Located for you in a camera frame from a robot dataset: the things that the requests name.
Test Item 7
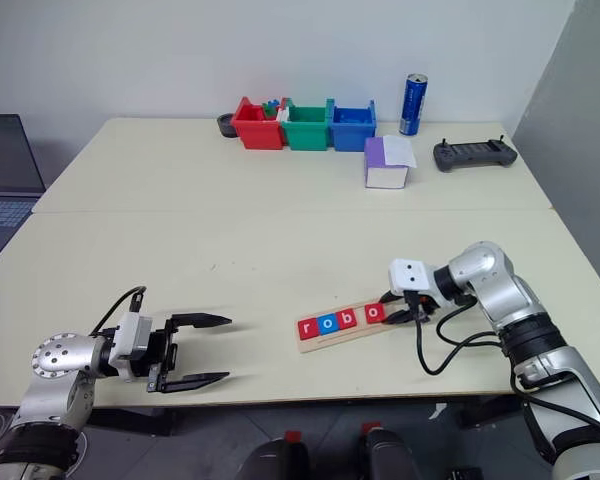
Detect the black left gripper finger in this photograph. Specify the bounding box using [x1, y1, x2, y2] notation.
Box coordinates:
[159, 371, 231, 394]
[172, 311, 234, 331]

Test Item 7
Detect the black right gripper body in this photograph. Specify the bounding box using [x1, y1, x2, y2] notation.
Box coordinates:
[397, 288, 441, 322]

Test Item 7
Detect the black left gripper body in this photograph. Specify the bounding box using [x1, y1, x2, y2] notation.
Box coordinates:
[129, 314, 180, 393]

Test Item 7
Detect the red letter o tile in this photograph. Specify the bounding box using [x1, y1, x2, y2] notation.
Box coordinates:
[362, 302, 387, 326]

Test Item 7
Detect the red letter b tile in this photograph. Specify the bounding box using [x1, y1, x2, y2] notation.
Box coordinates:
[335, 309, 360, 333]

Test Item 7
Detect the wooden letter tray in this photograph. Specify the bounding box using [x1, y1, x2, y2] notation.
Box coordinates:
[295, 294, 406, 355]

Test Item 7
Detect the blue letter o tile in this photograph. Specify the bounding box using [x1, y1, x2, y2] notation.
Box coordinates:
[315, 314, 341, 337]

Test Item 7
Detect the red letter r tile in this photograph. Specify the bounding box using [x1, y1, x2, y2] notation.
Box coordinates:
[297, 318, 322, 342]

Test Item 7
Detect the black table foot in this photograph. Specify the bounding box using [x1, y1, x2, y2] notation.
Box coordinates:
[84, 407, 174, 437]

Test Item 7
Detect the dark rounded shape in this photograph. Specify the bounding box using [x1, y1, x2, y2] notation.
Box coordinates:
[239, 438, 312, 480]
[359, 427, 422, 480]

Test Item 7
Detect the purple and white box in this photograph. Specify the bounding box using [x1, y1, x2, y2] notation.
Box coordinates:
[363, 137, 411, 190]

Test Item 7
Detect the dark grey handheld controller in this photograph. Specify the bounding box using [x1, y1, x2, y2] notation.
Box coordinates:
[432, 137, 519, 174]

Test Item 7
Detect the blue plastic bin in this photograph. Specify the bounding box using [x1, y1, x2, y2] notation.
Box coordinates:
[328, 99, 379, 152]

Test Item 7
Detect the green plastic bin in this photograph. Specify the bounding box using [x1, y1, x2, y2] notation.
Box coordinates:
[281, 98, 332, 151]

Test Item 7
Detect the blue drink can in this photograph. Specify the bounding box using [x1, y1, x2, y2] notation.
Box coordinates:
[398, 73, 429, 137]

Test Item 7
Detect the red plastic bin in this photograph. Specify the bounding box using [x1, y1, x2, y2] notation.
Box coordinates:
[231, 96, 287, 150]

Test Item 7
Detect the grey laptop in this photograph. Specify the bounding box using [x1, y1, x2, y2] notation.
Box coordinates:
[0, 113, 48, 264]

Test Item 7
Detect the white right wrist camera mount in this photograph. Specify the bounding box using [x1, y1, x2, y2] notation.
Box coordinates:
[388, 257, 437, 297]

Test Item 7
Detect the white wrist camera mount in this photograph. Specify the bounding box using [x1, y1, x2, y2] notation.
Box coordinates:
[388, 257, 437, 297]
[108, 312, 154, 384]

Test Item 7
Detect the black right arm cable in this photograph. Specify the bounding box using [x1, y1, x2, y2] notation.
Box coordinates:
[412, 292, 514, 378]

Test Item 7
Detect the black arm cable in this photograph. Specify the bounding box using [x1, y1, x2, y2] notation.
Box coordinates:
[89, 285, 148, 336]
[412, 292, 514, 378]

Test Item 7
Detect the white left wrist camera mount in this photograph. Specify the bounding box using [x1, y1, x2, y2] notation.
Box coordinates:
[108, 312, 154, 384]

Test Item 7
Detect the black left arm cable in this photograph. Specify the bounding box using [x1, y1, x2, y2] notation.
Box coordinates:
[89, 285, 148, 336]

